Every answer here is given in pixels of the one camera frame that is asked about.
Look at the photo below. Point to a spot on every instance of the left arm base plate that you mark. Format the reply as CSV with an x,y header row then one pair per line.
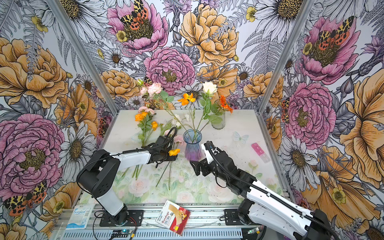
x,y
128,218

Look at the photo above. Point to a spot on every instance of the pink rose flower stem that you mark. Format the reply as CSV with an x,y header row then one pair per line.
x,y
157,98

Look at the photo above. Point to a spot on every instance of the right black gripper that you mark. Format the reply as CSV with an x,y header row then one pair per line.
x,y
204,163

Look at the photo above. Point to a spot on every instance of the aluminium frame post right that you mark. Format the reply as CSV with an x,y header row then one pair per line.
x,y
291,41

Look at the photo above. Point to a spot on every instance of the orange gerbera flower stem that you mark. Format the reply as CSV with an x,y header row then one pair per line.
x,y
224,105

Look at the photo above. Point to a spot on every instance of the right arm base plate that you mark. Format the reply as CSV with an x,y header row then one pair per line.
x,y
234,217

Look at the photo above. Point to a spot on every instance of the green circuit board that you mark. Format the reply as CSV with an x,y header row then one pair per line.
x,y
130,234

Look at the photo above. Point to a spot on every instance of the white blue surgical packet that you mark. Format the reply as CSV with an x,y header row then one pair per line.
x,y
80,217

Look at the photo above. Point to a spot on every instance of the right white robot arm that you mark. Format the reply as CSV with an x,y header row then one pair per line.
x,y
261,205

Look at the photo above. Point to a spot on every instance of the red white bandage box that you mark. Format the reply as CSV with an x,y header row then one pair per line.
x,y
173,217

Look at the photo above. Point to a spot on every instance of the clear glass vase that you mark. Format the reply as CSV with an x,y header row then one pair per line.
x,y
219,121

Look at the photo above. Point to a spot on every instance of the purple blue glass vase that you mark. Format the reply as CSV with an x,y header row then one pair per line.
x,y
193,150

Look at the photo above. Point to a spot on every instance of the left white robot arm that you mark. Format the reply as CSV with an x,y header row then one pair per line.
x,y
98,175

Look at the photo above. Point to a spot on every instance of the cream white rose stem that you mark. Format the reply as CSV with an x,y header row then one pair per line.
x,y
209,108

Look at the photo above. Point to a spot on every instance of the aluminium frame post left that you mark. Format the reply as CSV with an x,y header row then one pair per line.
x,y
70,30

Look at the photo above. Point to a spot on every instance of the pink carnation pair stem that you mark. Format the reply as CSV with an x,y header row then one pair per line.
x,y
172,150

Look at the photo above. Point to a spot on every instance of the orange yellow ranunculus bunch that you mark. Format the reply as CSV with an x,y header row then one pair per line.
x,y
145,121

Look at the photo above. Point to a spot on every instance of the aluminium frame post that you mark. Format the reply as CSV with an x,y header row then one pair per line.
x,y
291,41
70,30

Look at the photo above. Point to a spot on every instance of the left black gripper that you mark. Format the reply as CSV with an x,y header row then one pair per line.
x,y
171,158

